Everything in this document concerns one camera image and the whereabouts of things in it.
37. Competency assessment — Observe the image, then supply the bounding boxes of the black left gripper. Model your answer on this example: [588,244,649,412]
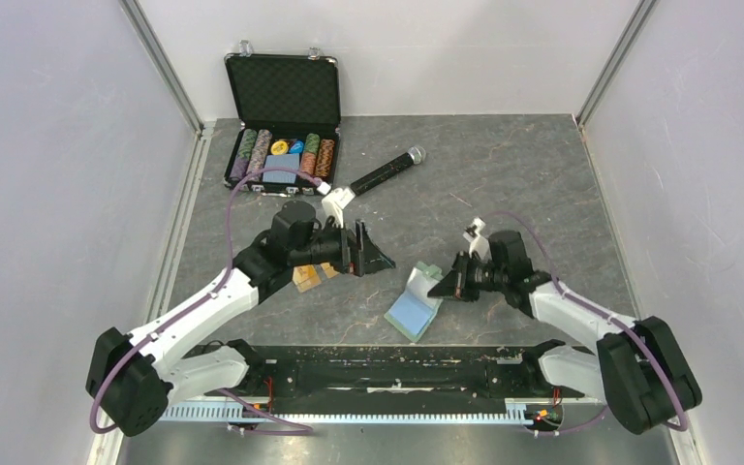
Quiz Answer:
[291,218,395,277]

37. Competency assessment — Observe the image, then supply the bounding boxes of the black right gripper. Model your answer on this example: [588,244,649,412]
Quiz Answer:
[428,251,508,302]

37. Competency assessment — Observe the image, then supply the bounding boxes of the green card holder wallet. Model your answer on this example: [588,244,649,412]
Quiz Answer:
[385,262,443,343]

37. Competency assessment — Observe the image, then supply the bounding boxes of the clear acrylic card tray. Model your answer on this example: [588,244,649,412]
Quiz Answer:
[312,263,340,286]

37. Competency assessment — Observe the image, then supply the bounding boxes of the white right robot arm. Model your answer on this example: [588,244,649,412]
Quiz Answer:
[427,230,703,434]

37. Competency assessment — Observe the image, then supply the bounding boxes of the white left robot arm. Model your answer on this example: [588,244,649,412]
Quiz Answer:
[85,201,396,437]

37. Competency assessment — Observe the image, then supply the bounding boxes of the gold credit card stack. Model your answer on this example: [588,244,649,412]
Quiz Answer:
[320,263,340,279]

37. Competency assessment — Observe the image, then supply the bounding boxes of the orange credit card stack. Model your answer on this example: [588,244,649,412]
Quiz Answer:
[293,264,322,293]

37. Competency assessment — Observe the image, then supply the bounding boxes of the blue playing card deck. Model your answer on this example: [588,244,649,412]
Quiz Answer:
[262,154,300,185]

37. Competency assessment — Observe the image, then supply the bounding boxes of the black handheld microphone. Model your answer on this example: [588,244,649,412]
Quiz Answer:
[349,145,426,196]

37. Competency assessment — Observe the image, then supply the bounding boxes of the black poker chip case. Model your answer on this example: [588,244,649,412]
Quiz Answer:
[223,40,342,196]

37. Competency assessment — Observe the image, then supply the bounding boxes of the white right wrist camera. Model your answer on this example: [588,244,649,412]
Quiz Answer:
[463,217,490,260]

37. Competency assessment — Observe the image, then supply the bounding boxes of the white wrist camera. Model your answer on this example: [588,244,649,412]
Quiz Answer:
[317,181,356,228]
[463,217,490,260]

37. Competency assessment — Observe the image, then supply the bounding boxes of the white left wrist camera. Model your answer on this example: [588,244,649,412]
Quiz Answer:
[317,181,356,228]

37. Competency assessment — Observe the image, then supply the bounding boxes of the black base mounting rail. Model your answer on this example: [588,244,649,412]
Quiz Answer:
[182,344,652,416]

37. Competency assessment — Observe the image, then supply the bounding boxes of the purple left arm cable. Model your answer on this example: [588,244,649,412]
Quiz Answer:
[88,168,331,438]

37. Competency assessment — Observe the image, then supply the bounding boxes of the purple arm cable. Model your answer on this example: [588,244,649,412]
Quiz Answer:
[88,168,331,438]
[480,211,691,438]

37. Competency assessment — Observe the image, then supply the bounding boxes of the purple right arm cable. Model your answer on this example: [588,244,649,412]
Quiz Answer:
[480,211,691,438]

